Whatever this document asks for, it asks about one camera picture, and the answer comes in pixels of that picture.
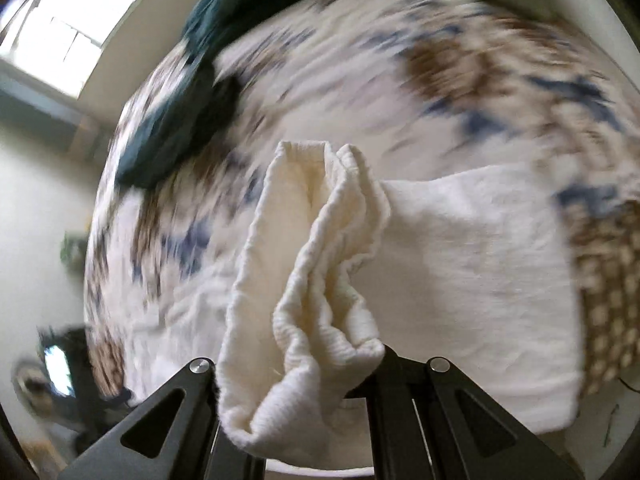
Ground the dark object on floor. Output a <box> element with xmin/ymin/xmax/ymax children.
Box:
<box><xmin>12</xmin><ymin>326</ymin><xmax>133</xmax><ymax>456</ymax></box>

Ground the cream white towel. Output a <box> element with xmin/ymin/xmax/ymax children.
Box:
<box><xmin>216</xmin><ymin>140</ymin><xmax>585</xmax><ymax>471</ymax></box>

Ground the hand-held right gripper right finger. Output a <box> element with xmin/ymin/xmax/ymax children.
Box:
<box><xmin>345</xmin><ymin>344</ymin><xmax>586</xmax><ymax>480</ymax></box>

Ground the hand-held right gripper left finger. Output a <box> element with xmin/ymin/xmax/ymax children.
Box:
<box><xmin>56</xmin><ymin>357</ymin><xmax>266</xmax><ymax>480</ymax></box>

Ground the dark teal cloth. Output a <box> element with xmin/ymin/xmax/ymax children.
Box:
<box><xmin>114</xmin><ymin>0</ymin><xmax>401</xmax><ymax>192</ymax></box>

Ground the floral printed blanket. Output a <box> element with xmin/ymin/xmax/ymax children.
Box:
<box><xmin>82</xmin><ymin>0</ymin><xmax>640</xmax><ymax>406</ymax></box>

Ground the window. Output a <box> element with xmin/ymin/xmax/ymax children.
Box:
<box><xmin>0</xmin><ymin>0</ymin><xmax>176</xmax><ymax>98</ymax></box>

